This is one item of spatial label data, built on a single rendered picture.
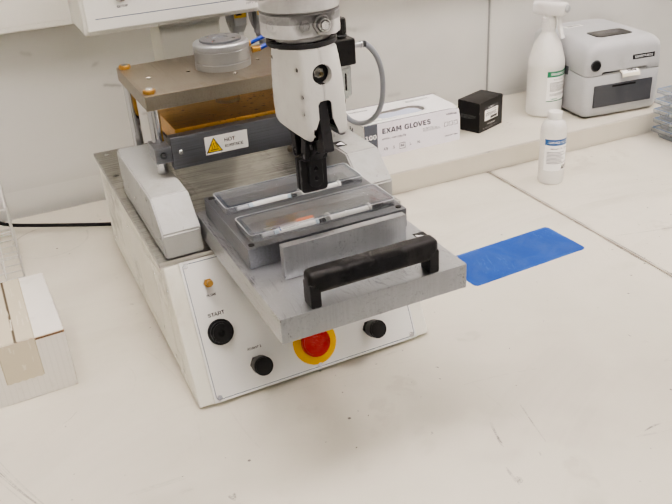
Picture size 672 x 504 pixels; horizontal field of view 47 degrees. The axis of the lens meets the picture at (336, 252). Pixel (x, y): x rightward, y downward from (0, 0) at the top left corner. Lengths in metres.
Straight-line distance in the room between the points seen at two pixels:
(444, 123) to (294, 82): 0.89
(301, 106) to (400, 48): 1.04
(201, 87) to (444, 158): 0.70
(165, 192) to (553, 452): 0.57
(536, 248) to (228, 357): 0.59
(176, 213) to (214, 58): 0.24
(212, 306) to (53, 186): 0.75
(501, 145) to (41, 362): 1.02
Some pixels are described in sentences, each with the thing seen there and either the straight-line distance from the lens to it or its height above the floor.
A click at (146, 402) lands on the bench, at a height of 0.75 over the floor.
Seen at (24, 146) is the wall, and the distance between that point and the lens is 1.67.
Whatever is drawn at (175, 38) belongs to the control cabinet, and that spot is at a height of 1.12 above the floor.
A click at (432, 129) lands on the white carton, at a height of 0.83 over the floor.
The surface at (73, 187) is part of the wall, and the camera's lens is 1.70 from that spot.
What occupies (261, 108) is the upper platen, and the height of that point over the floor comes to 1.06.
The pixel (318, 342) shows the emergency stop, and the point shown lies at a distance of 1.05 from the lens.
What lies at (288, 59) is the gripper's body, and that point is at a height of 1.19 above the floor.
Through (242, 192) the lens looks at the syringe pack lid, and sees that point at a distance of 0.98.
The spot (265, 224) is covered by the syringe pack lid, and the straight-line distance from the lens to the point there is 0.89.
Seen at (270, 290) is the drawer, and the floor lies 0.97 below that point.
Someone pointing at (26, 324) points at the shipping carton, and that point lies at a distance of 1.12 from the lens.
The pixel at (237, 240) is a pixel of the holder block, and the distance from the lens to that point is 0.89.
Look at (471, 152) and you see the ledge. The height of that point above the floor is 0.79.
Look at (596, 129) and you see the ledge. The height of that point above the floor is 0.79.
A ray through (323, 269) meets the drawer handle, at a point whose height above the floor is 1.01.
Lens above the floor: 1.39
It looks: 28 degrees down
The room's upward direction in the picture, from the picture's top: 4 degrees counter-clockwise
